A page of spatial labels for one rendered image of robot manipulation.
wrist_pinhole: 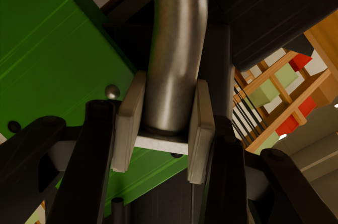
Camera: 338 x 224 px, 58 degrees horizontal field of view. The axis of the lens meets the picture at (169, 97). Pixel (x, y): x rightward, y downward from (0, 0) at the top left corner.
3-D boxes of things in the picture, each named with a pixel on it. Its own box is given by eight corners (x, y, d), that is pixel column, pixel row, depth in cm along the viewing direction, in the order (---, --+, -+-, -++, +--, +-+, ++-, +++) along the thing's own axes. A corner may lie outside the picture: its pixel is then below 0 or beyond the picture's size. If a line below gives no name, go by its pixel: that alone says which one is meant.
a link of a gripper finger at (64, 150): (103, 181, 12) (28, 171, 12) (124, 125, 17) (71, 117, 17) (106, 148, 12) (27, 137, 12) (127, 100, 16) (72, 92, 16)
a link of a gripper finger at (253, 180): (215, 164, 12) (292, 177, 12) (207, 112, 16) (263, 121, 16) (207, 196, 12) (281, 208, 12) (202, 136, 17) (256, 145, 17)
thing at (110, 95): (126, 90, 22) (122, 96, 21) (113, 99, 23) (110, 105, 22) (115, 77, 22) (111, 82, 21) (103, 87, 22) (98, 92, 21)
